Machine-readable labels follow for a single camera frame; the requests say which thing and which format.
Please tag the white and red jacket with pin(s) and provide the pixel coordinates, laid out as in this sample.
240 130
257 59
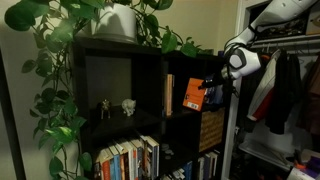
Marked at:
263 90

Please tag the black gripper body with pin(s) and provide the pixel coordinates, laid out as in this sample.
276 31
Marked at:
221 81

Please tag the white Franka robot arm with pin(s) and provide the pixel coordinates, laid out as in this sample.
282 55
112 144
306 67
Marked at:
283 11

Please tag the grey paperback book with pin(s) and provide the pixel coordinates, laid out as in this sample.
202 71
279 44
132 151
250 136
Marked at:
200 168

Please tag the black cube shelf unit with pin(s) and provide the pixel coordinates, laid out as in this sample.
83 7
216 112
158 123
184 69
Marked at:
110 48

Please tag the green pothos plant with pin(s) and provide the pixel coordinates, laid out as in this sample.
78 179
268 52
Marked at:
20 16

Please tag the white door frame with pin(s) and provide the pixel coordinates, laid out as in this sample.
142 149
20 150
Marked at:
240 20

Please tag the white plant pot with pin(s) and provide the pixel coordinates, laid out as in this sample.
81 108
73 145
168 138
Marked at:
115 23

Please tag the wicker storage basket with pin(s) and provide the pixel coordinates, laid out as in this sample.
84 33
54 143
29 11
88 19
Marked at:
211 130

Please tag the black hanging garment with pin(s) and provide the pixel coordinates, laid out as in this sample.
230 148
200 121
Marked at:
283 100

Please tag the white elephant figurine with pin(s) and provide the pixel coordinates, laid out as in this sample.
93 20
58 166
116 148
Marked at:
128 106

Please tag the black spine book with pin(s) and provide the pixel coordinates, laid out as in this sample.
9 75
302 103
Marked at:
97 170

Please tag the beige cardboard box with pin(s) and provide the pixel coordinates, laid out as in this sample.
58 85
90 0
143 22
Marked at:
313 23

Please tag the white low rack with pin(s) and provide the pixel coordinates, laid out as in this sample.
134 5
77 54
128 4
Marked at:
266 155

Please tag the purple item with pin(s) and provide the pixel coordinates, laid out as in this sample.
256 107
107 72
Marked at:
315 166

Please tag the blue book white lettering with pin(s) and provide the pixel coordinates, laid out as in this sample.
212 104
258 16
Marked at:
215 96

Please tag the white spine book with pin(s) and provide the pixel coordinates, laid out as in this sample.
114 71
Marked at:
129 160

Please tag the white flat books stack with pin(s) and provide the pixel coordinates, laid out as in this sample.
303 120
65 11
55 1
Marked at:
176 174

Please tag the small grey stone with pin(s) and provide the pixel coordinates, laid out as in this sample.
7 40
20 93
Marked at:
169 152
167 157
165 146

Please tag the red spine thin book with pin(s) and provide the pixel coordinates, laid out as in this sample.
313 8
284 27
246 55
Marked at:
135 163

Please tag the dark closet shelf clutter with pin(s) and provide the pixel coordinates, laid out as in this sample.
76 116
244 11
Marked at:
283 28

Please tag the black vertical pole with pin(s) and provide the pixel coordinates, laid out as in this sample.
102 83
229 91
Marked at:
10 133

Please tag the brown hanging garment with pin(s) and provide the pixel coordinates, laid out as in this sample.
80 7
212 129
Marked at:
311 96

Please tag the metal closet rod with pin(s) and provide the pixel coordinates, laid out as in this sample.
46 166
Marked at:
300 42

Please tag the small orange item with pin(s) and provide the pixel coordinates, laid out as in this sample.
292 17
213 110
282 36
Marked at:
299 164

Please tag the dark spine book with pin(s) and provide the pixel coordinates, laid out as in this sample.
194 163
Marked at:
146 160

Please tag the brown tall book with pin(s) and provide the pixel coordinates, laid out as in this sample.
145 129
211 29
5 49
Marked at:
169 95

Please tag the white paperback book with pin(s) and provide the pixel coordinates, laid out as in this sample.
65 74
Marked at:
213 165

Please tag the bright blue book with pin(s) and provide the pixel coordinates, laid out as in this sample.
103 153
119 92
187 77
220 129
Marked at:
187 171

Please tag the white plastic object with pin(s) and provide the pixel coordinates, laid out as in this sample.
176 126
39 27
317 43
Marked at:
300 174

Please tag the metal animal figurine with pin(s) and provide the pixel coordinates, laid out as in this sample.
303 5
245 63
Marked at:
105 106

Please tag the grey blue spine book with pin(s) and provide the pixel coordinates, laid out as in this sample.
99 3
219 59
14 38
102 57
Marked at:
140 161

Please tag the orange spine thin book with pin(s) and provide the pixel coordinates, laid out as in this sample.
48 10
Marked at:
122 166

